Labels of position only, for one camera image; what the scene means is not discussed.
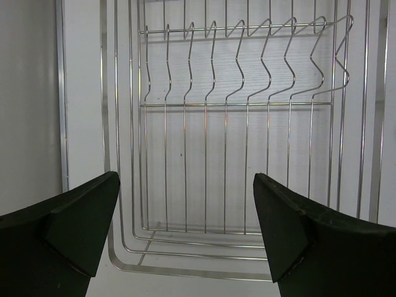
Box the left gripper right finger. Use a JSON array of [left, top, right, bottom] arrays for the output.
[[253, 173, 395, 296]]

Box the metal wire dish rack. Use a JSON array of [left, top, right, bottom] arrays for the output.
[[100, 1, 395, 282]]

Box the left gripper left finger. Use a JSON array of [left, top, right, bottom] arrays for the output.
[[1, 171, 120, 296]]

